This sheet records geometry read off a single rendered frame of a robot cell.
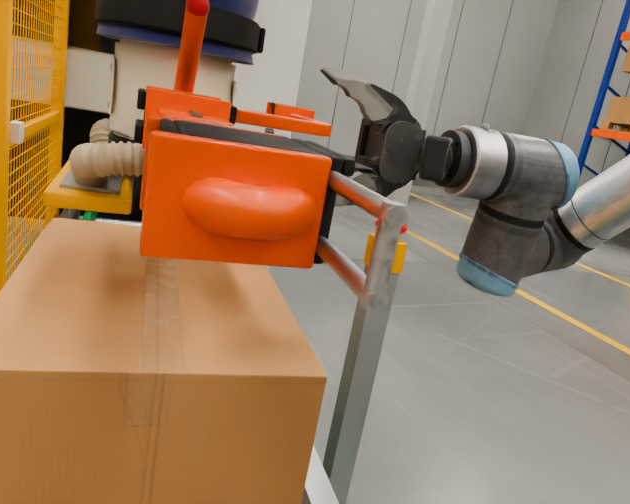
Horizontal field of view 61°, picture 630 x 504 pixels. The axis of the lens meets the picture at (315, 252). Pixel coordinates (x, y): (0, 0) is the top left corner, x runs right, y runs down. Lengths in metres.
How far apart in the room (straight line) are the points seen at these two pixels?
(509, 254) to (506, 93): 11.42
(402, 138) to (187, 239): 0.45
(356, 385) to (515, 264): 0.63
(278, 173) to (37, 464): 0.53
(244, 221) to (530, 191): 0.57
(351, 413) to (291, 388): 0.68
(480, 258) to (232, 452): 0.41
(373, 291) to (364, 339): 1.06
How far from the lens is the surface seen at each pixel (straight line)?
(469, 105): 11.62
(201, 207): 0.21
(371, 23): 10.41
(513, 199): 0.74
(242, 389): 0.65
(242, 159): 0.22
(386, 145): 0.64
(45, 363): 0.64
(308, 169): 0.23
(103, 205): 0.71
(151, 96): 0.57
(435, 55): 3.71
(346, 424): 1.35
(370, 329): 1.24
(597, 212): 0.85
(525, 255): 0.79
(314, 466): 1.11
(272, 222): 0.21
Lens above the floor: 1.26
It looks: 15 degrees down
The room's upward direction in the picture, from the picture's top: 10 degrees clockwise
